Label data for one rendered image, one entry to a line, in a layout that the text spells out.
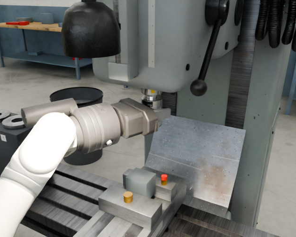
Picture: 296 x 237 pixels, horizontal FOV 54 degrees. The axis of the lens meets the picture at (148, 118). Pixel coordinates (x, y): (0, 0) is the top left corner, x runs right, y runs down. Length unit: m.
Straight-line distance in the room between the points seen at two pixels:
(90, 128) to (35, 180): 0.13
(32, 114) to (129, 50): 0.20
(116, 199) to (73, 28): 0.48
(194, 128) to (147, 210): 0.42
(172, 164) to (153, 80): 0.57
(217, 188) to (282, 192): 1.67
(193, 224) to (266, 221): 1.51
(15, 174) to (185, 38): 0.34
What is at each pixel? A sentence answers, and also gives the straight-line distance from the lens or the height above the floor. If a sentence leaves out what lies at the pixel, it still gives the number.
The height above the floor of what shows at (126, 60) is 1.38.
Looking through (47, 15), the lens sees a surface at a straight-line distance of 6.35.
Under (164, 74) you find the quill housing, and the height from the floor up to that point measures 1.35.
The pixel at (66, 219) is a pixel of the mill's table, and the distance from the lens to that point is 0.87.
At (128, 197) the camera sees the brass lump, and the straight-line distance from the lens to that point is 0.71.
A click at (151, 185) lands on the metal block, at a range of 0.75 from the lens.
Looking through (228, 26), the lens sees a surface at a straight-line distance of 0.69.
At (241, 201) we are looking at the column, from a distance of 1.15.
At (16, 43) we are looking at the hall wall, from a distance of 7.75.
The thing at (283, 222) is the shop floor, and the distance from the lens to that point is 2.35.
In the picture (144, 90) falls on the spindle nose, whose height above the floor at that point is 1.29.
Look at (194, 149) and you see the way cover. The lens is 1.03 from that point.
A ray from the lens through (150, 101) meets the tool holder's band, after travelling 0.62.
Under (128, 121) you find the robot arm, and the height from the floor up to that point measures 1.25.
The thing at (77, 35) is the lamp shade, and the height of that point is 1.44.
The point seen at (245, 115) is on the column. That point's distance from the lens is 0.99.
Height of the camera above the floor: 1.48
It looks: 24 degrees down
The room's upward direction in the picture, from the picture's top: straight up
